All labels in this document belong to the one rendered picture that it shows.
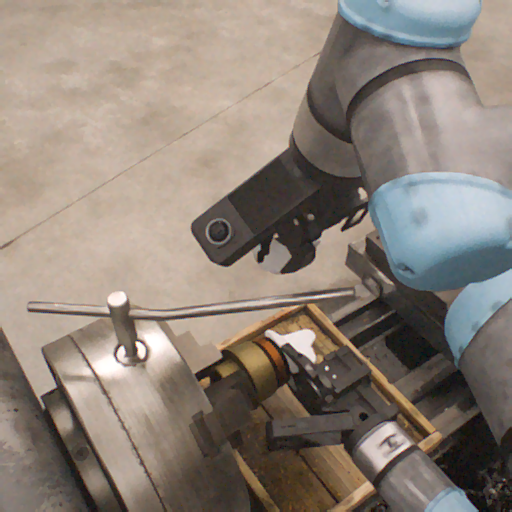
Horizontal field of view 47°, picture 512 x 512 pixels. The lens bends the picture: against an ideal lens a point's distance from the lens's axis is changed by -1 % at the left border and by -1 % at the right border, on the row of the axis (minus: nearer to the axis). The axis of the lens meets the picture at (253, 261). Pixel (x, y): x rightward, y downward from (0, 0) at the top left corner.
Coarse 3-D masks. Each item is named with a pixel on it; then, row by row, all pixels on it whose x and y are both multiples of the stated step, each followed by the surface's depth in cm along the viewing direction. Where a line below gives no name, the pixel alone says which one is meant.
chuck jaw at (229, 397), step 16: (224, 384) 72; (240, 384) 71; (224, 400) 65; (240, 400) 66; (192, 416) 62; (208, 416) 63; (224, 416) 65; (240, 416) 66; (192, 432) 62; (208, 432) 63; (224, 432) 65; (208, 448) 62
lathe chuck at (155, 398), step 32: (96, 320) 74; (96, 352) 65; (160, 352) 64; (128, 384) 62; (160, 384) 62; (192, 384) 63; (128, 416) 60; (160, 416) 61; (160, 448) 60; (192, 448) 61; (224, 448) 62; (160, 480) 59; (192, 480) 61; (224, 480) 63
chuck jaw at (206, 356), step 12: (168, 324) 82; (180, 336) 81; (192, 336) 81; (180, 348) 80; (192, 348) 80; (204, 348) 80; (216, 348) 81; (192, 360) 79; (204, 360) 79; (216, 360) 80; (192, 372) 78; (204, 372) 80
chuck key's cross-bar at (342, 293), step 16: (336, 288) 55; (352, 288) 54; (32, 304) 61; (48, 304) 60; (64, 304) 60; (80, 304) 60; (208, 304) 58; (224, 304) 57; (240, 304) 57; (256, 304) 56; (272, 304) 56; (288, 304) 56; (304, 304) 56; (160, 320) 59
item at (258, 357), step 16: (224, 352) 81; (240, 352) 79; (256, 352) 79; (272, 352) 80; (224, 368) 78; (240, 368) 78; (256, 368) 78; (272, 368) 79; (288, 368) 80; (256, 384) 77; (272, 384) 79; (256, 400) 78
